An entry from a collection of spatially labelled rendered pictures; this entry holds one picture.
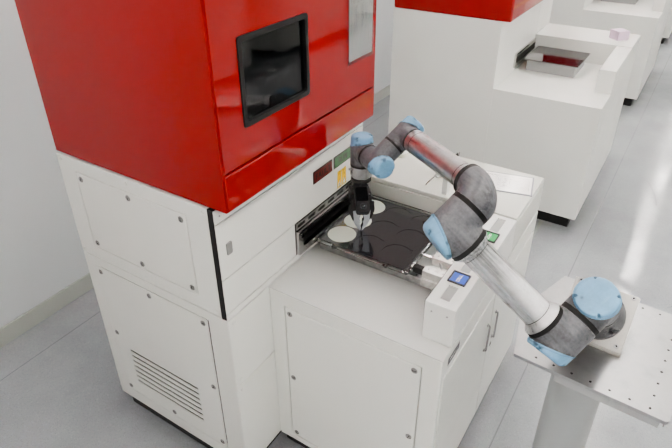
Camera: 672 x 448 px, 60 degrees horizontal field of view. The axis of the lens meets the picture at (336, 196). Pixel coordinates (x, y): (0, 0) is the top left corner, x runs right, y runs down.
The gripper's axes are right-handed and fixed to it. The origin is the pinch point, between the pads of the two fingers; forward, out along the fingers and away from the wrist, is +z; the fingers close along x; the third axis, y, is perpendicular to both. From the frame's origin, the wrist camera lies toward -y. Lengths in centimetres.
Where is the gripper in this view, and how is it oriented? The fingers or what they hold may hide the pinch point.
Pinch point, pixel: (361, 228)
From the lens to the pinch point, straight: 206.3
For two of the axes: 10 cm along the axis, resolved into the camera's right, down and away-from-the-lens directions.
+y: -1.5, -5.0, 8.5
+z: 0.1, 8.6, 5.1
